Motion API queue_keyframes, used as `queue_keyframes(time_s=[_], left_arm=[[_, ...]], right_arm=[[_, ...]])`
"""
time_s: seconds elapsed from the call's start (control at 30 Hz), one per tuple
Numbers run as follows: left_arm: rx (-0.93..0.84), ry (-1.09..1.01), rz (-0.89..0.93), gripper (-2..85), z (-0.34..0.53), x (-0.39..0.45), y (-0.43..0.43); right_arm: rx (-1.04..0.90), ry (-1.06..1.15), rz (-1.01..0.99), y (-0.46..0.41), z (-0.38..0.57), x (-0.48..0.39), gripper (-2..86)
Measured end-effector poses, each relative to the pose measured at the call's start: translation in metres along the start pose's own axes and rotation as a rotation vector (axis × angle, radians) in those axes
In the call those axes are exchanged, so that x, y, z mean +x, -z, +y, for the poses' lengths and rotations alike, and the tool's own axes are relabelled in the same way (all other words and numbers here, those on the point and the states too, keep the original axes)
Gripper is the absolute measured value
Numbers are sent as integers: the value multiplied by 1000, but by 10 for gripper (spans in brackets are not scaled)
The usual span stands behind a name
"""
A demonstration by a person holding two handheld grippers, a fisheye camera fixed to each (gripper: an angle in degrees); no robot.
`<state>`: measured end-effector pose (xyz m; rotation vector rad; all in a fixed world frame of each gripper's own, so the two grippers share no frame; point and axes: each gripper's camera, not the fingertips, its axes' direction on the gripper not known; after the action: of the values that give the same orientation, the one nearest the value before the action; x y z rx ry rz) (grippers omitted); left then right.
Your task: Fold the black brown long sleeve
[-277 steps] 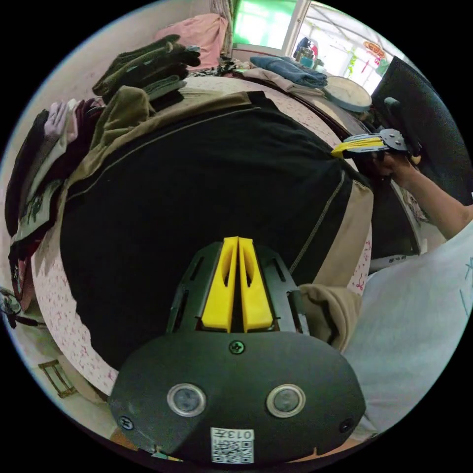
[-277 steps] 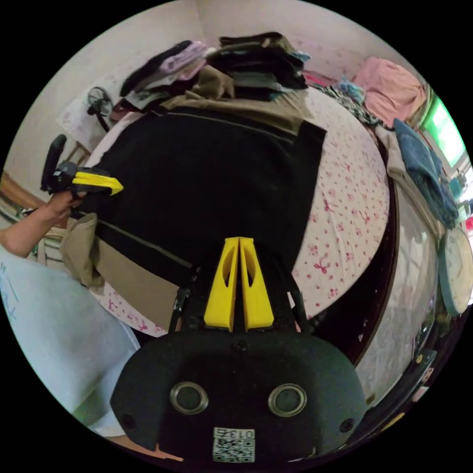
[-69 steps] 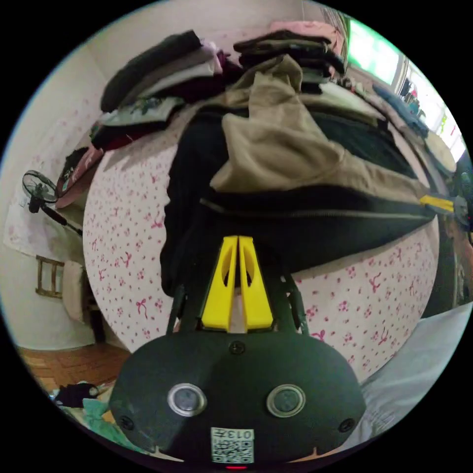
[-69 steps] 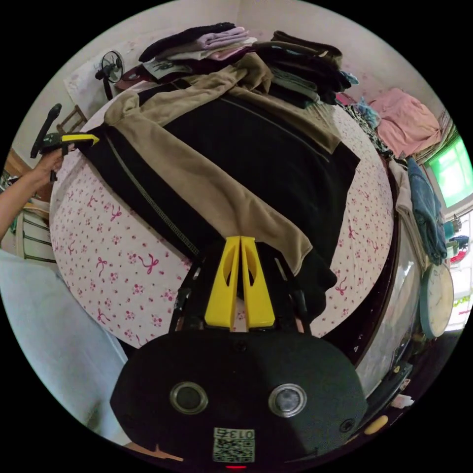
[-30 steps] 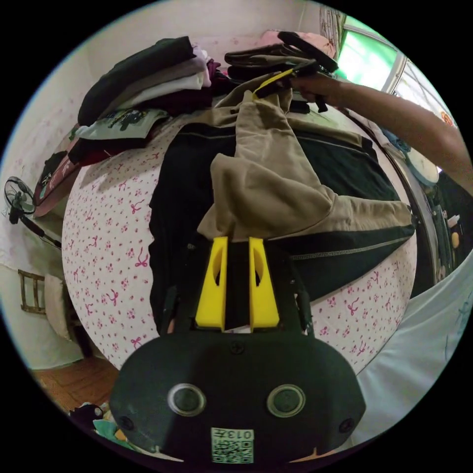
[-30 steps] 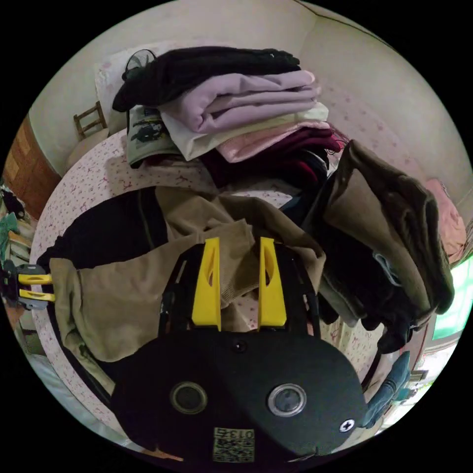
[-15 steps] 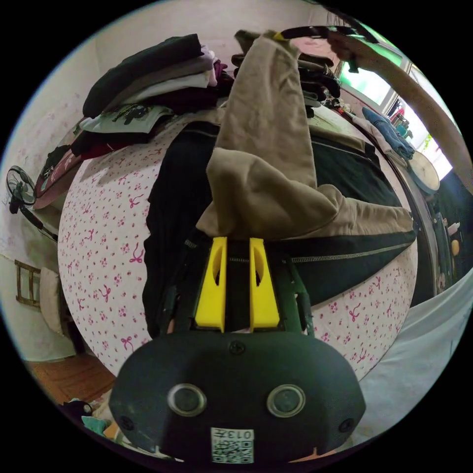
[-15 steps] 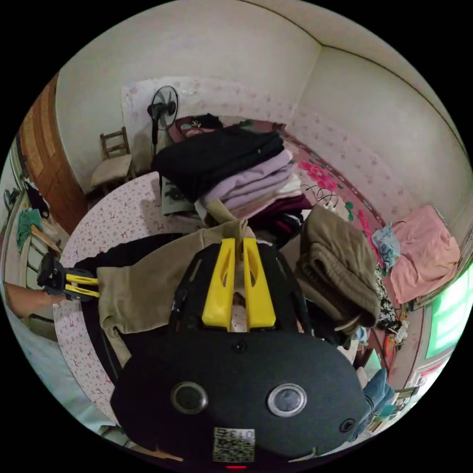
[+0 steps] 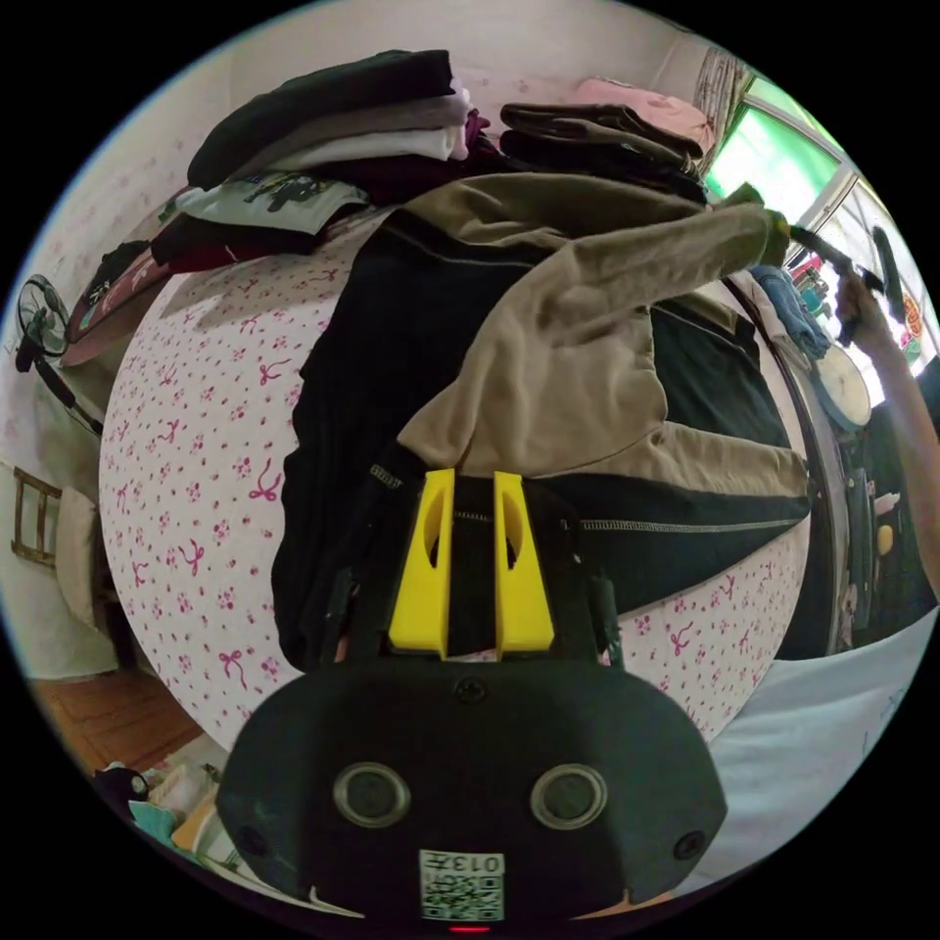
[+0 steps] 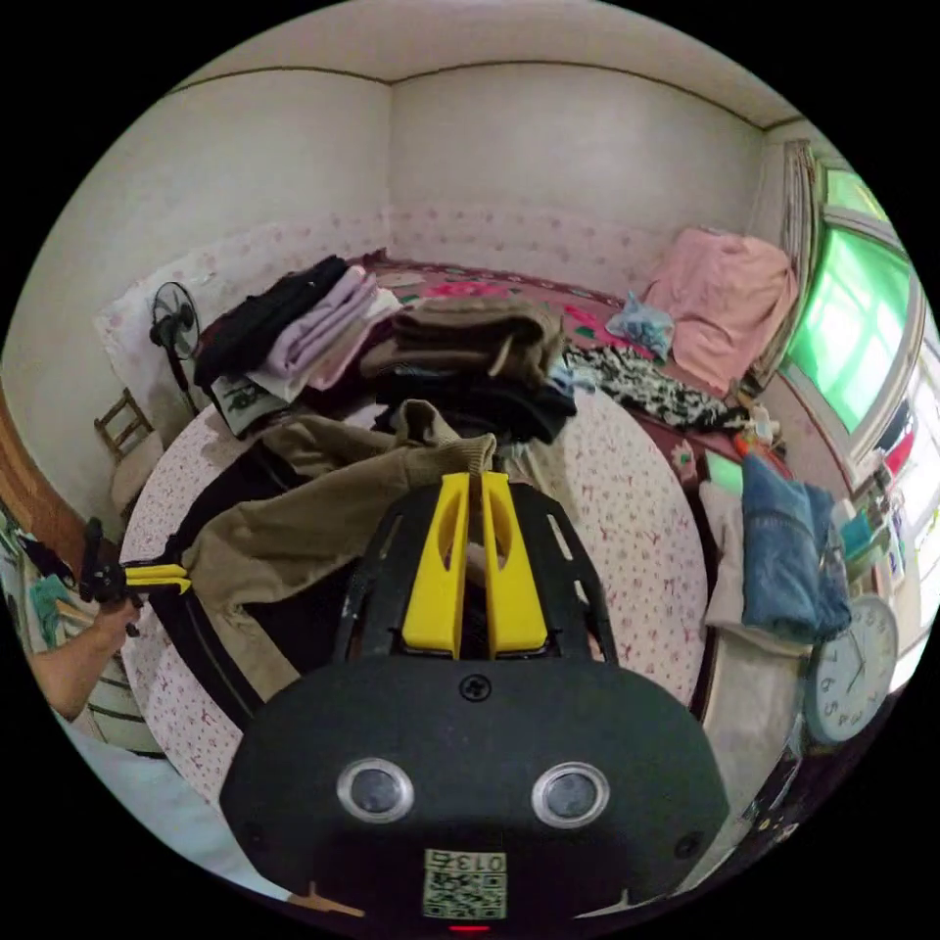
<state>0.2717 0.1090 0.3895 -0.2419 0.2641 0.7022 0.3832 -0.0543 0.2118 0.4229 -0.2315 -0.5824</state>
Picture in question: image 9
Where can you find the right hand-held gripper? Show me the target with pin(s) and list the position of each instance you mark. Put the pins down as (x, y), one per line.
(822, 246)

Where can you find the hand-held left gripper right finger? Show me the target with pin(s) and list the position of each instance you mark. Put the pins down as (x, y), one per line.
(523, 587)

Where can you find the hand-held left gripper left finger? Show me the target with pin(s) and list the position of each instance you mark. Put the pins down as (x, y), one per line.
(426, 587)

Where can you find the black brown long sleeve shirt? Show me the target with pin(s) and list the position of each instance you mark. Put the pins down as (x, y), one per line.
(573, 352)

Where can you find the person's right forearm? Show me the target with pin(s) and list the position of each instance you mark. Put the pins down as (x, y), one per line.
(914, 441)

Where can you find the person's right hand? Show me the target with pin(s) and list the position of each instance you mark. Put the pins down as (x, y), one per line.
(870, 316)

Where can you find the blue denim garment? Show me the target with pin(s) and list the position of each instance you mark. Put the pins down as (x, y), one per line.
(789, 294)

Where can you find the window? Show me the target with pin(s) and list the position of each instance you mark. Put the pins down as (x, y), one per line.
(778, 161)

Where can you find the round white clock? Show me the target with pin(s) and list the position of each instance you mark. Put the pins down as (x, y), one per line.
(844, 385)

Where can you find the patterned curtain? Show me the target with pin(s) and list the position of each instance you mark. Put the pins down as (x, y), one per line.
(720, 77)

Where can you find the pink blanket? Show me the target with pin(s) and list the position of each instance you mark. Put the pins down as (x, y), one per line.
(653, 106)

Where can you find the bed with pink printed sheet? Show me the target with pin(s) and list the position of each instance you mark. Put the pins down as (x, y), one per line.
(191, 455)

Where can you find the wooden chair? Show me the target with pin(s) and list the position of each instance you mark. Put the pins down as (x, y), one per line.
(37, 486)

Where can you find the pile of clothes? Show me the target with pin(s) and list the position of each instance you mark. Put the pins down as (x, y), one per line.
(330, 95)

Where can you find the black standing fan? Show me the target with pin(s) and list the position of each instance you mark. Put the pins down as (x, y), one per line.
(40, 312)

